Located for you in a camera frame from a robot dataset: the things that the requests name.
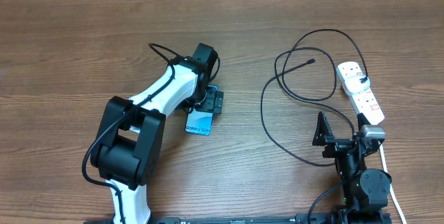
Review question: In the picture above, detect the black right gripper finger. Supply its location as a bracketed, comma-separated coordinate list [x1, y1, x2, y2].
[357, 113, 370, 130]
[312, 112, 334, 146]

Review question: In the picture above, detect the blue Galaxy smartphone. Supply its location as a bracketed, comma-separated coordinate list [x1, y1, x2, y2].
[185, 85, 218, 136]

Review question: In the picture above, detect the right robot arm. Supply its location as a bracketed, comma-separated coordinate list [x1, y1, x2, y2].
[307, 112, 392, 223]

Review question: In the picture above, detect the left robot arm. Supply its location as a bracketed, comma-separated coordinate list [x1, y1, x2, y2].
[81, 43, 223, 223]

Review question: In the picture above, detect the white charger plug adapter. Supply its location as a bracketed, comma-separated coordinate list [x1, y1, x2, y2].
[344, 74, 370, 96]

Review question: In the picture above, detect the white power strip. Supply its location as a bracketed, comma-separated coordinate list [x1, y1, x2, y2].
[336, 62, 384, 125]

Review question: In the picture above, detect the black USB charging cable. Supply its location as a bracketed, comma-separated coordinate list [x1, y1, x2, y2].
[260, 28, 369, 168]

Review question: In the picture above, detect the white power strip cord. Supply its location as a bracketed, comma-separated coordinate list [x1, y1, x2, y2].
[378, 144, 407, 224]

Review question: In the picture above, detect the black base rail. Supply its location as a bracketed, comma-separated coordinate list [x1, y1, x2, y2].
[83, 212, 393, 224]

